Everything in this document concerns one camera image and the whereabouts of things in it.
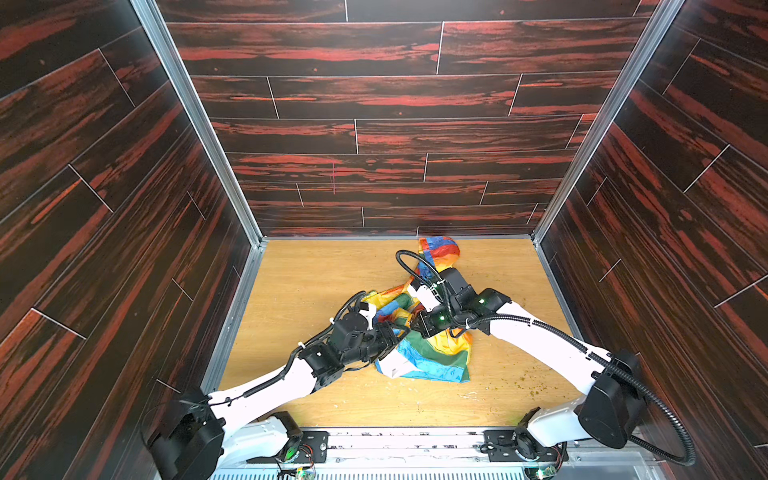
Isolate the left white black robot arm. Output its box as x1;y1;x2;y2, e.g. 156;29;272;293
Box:
144;312;410;479

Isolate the aluminium front rail frame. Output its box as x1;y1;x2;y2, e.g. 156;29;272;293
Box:
208;425;665;479

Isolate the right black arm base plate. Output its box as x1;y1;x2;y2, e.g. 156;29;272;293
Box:
479;429;569;464

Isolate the black corrugated right cable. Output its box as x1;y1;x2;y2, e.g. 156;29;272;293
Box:
395;249;445;289

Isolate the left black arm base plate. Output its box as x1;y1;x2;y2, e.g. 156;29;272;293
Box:
246;430;330;464

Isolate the multicoloured patchwork jacket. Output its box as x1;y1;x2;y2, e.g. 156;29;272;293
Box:
364;236;472;384

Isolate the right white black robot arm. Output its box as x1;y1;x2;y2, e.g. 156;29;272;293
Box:
408;268;650;460

